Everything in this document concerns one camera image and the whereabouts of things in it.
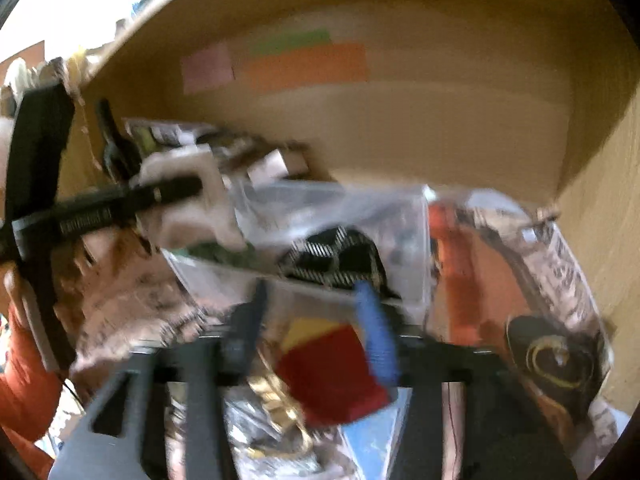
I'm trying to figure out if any orange sticker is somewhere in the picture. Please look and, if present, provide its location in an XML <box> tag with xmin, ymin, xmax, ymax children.
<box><xmin>235</xmin><ymin>42</ymin><xmax>370</xmax><ymax>92</ymax></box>

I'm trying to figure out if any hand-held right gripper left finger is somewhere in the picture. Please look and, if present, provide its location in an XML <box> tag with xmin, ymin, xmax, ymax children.
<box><xmin>47</xmin><ymin>280</ymin><xmax>271</xmax><ymax>480</ymax></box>

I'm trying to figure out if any printed packet with dark label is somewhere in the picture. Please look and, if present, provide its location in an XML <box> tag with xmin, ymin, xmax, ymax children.
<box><xmin>122</xmin><ymin>117</ymin><xmax>221</xmax><ymax>158</ymax></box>

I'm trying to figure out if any black pouch with yellow swirl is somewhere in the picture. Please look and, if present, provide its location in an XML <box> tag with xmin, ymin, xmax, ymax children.
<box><xmin>505</xmin><ymin>315</ymin><xmax>613</xmax><ymax>423</ymax></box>

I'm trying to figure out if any clear bag with checked cloth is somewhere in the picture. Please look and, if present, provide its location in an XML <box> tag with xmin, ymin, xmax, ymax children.
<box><xmin>162</xmin><ymin>180</ymin><xmax>436</xmax><ymax>321</ymax></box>

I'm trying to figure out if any gold shiny packet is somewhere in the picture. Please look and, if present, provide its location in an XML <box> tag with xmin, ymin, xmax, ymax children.
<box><xmin>247</xmin><ymin>372</ymin><xmax>313</xmax><ymax>461</ymax></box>

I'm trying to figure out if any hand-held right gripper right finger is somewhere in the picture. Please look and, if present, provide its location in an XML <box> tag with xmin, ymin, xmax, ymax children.
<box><xmin>352</xmin><ymin>280</ymin><xmax>581</xmax><ymax>480</ymax></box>

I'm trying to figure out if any orange cloth in clear bag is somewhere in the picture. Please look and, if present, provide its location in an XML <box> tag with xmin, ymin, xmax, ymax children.
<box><xmin>427</xmin><ymin>202</ymin><xmax>541</xmax><ymax>356</ymax></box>

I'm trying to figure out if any pink printed plastic bag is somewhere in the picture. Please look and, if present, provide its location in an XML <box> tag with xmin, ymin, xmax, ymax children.
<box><xmin>52</xmin><ymin>227</ymin><xmax>221</xmax><ymax>391</ymax></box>

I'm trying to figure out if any light blue packet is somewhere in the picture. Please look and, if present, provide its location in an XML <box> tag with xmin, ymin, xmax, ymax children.
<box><xmin>340</xmin><ymin>400</ymin><xmax>413</xmax><ymax>480</ymax></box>

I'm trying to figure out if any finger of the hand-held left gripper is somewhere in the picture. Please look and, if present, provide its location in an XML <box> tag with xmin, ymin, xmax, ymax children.
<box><xmin>12</xmin><ymin>176</ymin><xmax>203</xmax><ymax>251</ymax></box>
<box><xmin>96</xmin><ymin>99</ymin><xmax>143</xmax><ymax>183</ymax></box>

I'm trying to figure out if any red and yellow packet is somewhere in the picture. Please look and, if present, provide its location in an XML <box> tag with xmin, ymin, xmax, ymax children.
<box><xmin>274</xmin><ymin>316</ymin><xmax>392</xmax><ymax>427</ymax></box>

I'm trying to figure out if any green sticker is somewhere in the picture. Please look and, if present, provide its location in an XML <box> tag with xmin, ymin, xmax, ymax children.
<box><xmin>247</xmin><ymin>29</ymin><xmax>333</xmax><ymax>57</ymax></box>

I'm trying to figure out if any large cardboard box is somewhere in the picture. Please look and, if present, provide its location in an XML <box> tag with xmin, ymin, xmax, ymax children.
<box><xmin>57</xmin><ymin>0</ymin><xmax>640</xmax><ymax>461</ymax></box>

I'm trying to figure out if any white soft packet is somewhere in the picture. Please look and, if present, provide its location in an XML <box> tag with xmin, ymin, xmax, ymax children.
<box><xmin>132</xmin><ymin>144</ymin><xmax>247</xmax><ymax>253</ymax></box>

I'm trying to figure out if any pink sticker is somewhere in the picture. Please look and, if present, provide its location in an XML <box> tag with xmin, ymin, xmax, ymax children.
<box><xmin>181</xmin><ymin>42</ymin><xmax>236</xmax><ymax>95</ymax></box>

